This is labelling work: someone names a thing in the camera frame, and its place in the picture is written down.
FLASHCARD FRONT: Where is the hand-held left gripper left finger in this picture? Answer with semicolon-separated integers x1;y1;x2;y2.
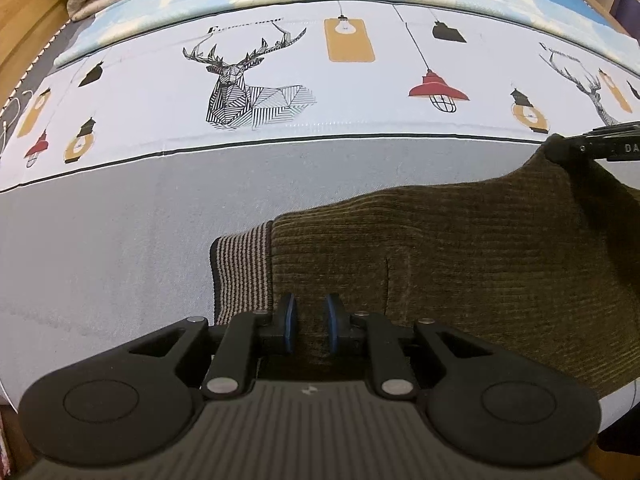
127;294;299;401

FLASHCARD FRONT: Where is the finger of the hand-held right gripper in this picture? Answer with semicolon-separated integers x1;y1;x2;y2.
544;121;640;163

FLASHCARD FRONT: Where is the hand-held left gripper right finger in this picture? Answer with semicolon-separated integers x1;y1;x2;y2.
322;294;496;402

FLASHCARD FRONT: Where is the olive brown knitted sweater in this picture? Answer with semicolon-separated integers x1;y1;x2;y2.
210;142;640;401

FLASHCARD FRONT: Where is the purple board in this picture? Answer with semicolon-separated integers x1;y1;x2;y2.
612;0;640;27

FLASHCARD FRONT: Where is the deer printed bed sheet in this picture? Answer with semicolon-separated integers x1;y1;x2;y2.
0;2;640;431

